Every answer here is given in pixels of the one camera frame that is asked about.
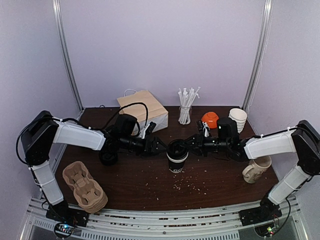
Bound left aluminium frame post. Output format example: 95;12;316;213
52;0;84;112

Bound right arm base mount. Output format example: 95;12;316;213
239;199;283;238

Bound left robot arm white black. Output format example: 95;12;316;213
16;110;168;222

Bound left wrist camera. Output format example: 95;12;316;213
138;121;157;139

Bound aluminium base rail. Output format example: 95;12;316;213
18;197;309;240

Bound black paper coffee cup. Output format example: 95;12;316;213
166;150;189;173

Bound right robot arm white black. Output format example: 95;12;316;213
179;117;320;221

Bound right aluminium frame post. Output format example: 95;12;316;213
242;0;273;113

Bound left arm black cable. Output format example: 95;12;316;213
16;101;150;161

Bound brown pulp cup carrier stack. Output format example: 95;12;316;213
62;161;108;214

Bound black plastic cup lid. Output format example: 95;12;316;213
167;139;188;160

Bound brown paper takeout bag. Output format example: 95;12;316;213
117;90;169;133

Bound stack of paper cups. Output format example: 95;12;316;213
228;108;248;134

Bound beige ceramic mug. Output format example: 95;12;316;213
242;156;272;184

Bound orange small bowl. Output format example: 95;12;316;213
201;111;219;129

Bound glass jar of straws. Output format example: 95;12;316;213
177;86;201;125

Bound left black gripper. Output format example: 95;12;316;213
120;134;170;158

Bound aluminium frame post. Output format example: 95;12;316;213
52;0;84;112
242;0;273;113

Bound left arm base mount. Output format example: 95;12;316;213
45;200;89;240

